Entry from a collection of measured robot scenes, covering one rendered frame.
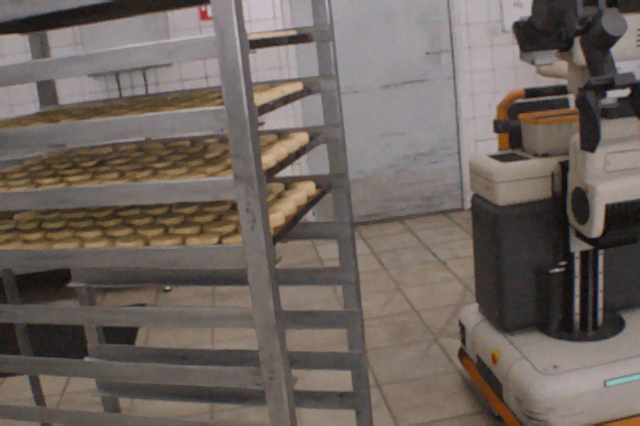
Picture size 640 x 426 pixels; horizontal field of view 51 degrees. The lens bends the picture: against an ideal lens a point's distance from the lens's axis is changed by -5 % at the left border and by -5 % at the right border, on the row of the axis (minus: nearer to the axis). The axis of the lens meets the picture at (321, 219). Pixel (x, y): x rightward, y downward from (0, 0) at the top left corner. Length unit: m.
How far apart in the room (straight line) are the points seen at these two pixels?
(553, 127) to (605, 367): 0.71
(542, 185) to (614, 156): 0.30
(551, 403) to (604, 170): 0.63
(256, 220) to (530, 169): 1.33
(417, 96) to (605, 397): 2.88
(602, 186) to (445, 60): 2.82
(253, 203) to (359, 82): 3.60
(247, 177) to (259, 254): 0.10
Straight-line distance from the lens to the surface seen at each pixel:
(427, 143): 4.58
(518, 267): 2.15
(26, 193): 1.07
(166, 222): 1.14
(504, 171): 2.06
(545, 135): 2.15
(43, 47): 1.54
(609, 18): 1.50
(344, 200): 1.31
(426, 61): 4.53
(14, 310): 1.16
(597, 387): 2.03
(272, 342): 0.93
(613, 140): 1.93
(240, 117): 0.85
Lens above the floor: 1.23
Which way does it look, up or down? 15 degrees down
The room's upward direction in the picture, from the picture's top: 6 degrees counter-clockwise
